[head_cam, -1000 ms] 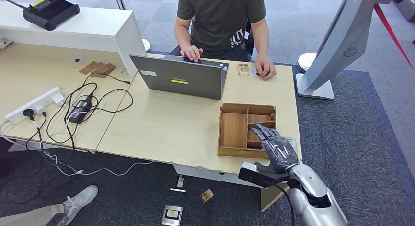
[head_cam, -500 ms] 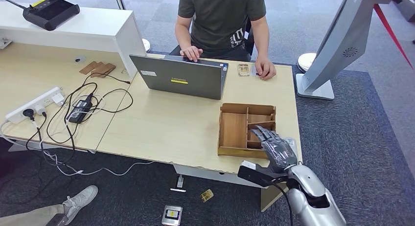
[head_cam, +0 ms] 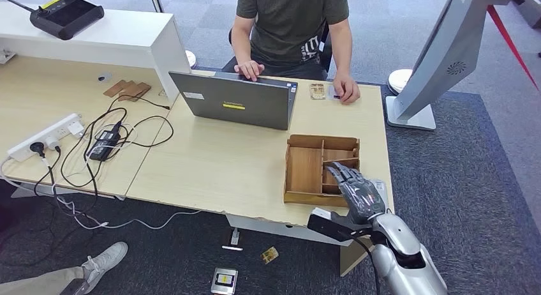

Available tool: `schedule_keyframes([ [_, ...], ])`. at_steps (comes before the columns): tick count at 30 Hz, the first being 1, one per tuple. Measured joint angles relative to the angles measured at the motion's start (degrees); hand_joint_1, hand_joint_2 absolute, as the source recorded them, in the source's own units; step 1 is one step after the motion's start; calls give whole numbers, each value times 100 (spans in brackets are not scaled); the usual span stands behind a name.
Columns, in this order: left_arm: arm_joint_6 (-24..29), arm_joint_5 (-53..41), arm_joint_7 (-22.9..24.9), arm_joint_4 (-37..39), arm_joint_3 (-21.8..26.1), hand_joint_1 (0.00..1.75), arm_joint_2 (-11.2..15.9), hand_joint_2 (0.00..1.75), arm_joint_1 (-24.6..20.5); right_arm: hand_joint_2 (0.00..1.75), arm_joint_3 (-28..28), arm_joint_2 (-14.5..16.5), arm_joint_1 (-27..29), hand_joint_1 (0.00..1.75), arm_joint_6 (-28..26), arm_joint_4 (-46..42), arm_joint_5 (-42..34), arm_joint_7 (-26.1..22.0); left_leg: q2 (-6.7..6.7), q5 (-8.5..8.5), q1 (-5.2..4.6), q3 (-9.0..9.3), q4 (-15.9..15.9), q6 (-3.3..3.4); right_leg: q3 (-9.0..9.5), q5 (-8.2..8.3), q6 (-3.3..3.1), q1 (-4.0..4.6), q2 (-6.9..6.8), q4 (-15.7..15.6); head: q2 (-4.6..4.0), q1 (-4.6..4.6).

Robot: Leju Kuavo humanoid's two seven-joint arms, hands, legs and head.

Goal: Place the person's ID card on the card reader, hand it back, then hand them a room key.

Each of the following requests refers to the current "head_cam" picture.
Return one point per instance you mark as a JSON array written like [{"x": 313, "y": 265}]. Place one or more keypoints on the black power adapter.
[{"x": 103, "y": 145}]

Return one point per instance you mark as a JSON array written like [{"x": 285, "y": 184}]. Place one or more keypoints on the small wooden tag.
[{"x": 269, "y": 255}]

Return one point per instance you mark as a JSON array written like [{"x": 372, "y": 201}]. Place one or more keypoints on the person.
[{"x": 291, "y": 26}]

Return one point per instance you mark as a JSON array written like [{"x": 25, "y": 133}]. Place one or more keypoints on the person's right hand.
[{"x": 250, "y": 69}]

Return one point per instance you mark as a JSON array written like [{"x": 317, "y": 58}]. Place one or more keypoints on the white round stanchion base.
[{"x": 399, "y": 80}]

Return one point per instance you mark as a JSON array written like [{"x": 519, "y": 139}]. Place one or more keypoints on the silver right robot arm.
[{"x": 401, "y": 251}]

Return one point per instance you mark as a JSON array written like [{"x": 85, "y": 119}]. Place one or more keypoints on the grey laptop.
[{"x": 236, "y": 102}]

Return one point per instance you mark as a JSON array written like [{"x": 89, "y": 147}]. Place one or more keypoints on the white ID card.
[{"x": 332, "y": 92}]

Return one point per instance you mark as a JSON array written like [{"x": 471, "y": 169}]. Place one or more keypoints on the small grey desk grommet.
[{"x": 104, "y": 77}]

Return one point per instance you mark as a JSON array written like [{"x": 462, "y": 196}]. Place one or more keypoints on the person's left hand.
[{"x": 348, "y": 90}]

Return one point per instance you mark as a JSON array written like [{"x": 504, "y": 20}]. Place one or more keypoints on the silver device with screen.
[{"x": 224, "y": 280}]

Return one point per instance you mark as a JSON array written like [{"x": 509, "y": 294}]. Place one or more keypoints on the wooden desk leg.
[{"x": 355, "y": 259}]

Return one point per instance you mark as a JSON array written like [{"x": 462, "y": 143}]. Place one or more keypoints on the person's right forearm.
[{"x": 241, "y": 43}]

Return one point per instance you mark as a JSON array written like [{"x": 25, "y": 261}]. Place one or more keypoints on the white desk crossbar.
[{"x": 291, "y": 233}]

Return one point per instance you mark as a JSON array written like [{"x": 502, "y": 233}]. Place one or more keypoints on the white charger block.
[{"x": 75, "y": 127}]

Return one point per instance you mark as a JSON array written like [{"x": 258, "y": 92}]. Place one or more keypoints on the white counter riser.
[{"x": 105, "y": 34}]

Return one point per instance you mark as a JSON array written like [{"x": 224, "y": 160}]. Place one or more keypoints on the person's left forearm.
[{"x": 343, "y": 52}]

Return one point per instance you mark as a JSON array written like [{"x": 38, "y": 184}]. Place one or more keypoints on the grey card reader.
[{"x": 382, "y": 190}]

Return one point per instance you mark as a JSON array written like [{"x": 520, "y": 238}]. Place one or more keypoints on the pale card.
[{"x": 332, "y": 195}]

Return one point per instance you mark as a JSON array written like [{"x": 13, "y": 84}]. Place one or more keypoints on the white plug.
[{"x": 53, "y": 144}]

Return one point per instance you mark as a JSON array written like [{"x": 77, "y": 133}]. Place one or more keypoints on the white kiosk stand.
[{"x": 444, "y": 52}]

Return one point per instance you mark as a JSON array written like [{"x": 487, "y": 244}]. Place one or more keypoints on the white clip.
[{"x": 6, "y": 56}]

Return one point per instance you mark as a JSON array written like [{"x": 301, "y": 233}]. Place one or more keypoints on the dark grey floor rug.
[{"x": 444, "y": 166}]

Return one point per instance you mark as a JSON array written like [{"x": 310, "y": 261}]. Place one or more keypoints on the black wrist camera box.
[{"x": 334, "y": 225}]

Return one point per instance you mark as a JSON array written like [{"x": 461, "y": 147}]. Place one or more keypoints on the wooden organizer box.
[{"x": 304, "y": 170}]

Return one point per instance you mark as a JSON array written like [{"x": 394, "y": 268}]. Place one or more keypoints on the person's leg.
[{"x": 101, "y": 262}]

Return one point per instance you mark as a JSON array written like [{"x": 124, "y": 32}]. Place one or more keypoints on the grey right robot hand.
[{"x": 361, "y": 198}]

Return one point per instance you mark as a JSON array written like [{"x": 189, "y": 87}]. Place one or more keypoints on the metal stanchion with white base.
[{"x": 156, "y": 1}]

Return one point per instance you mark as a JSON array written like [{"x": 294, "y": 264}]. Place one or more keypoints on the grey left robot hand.
[{"x": 72, "y": 288}]

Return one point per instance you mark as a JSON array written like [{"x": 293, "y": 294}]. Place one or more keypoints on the thin wooden card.
[
  {"x": 113, "y": 88},
  {"x": 143, "y": 90},
  {"x": 130, "y": 91}
]

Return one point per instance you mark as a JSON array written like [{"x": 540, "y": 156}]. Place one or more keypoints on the white power strip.
[{"x": 45, "y": 135}]

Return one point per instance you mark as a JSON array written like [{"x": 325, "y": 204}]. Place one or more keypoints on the white and black bracket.
[{"x": 233, "y": 238}]

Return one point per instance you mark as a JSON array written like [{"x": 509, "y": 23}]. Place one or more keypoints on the black remote controller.
[{"x": 66, "y": 17}]

